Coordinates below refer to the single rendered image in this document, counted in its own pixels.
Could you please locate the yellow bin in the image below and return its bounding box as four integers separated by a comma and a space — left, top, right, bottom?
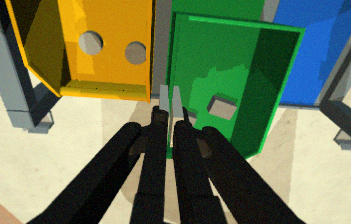
5, 0, 156, 102

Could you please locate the dark grey metal shelf rack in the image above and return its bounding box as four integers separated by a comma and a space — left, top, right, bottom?
0, 0, 351, 151

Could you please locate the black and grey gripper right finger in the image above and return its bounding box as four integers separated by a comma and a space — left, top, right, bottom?
169, 86, 307, 224

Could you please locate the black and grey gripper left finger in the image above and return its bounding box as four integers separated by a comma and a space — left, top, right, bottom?
25, 85, 170, 224

